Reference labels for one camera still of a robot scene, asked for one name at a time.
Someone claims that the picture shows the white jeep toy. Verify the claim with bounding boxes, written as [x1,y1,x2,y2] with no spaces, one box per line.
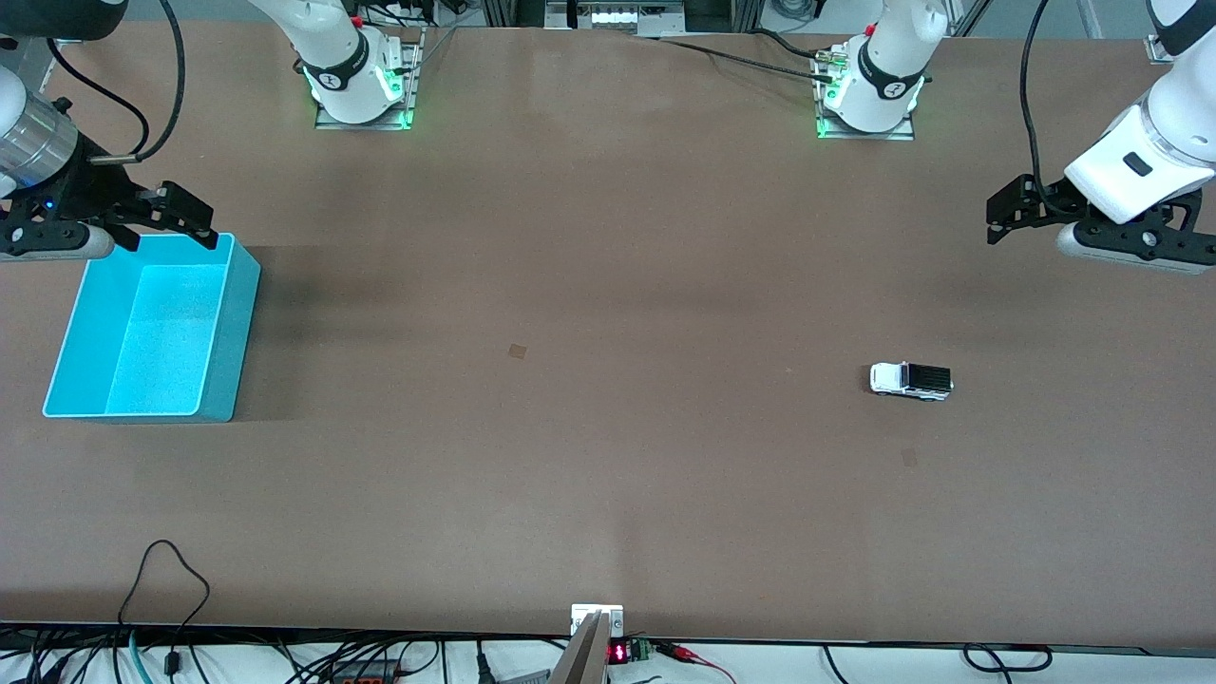
[869,361,955,402]

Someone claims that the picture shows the cyan plastic bin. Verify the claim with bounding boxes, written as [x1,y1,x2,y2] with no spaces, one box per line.
[42,232,262,424]

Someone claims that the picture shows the lit equipment panel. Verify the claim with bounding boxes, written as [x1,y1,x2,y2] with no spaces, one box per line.
[546,0,685,34]

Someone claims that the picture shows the red clip leads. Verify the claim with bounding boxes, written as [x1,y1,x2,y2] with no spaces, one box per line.
[655,643,737,684]

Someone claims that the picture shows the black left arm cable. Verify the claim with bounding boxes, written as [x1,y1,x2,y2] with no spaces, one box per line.
[1020,0,1084,218]

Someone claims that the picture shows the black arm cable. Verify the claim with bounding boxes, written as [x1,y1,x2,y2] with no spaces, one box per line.
[1020,0,1084,218]
[46,0,186,164]

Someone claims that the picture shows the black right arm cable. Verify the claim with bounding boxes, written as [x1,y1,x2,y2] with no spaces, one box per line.
[46,0,186,164]

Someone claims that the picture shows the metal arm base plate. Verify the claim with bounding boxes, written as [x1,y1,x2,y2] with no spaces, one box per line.
[315,28,416,131]
[815,47,916,142]

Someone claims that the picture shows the thin black looped cable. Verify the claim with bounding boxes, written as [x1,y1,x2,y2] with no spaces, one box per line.
[116,540,212,675]

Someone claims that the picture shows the black coiled cable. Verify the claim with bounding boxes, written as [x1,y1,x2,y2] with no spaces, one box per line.
[964,644,1053,674]

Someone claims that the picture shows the white mount bracket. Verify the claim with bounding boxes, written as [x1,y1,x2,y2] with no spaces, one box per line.
[571,604,625,636]

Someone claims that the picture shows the grey aluminium mount bar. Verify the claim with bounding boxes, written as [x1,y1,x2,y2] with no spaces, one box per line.
[549,611,611,684]

